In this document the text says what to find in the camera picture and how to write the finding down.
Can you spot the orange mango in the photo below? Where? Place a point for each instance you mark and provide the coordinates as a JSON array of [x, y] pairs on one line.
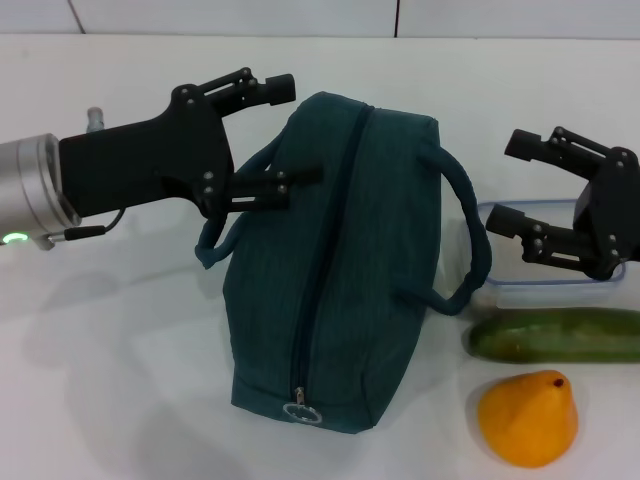
[[530, 425]]

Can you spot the silver round wrist knob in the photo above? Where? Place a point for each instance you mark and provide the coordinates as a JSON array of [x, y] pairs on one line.
[[95, 120]]

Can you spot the dark teal fabric bag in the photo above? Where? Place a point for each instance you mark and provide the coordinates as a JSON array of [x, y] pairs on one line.
[[340, 250]]

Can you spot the clear plastic food container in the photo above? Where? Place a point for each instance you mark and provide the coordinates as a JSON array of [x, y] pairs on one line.
[[550, 295]]

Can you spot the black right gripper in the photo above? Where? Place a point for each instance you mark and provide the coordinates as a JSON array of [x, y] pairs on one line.
[[610, 210]]

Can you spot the green cucumber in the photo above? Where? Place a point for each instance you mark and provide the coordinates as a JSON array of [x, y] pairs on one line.
[[550, 337]]

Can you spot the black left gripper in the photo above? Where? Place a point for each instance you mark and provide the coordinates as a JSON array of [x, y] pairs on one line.
[[150, 160]]

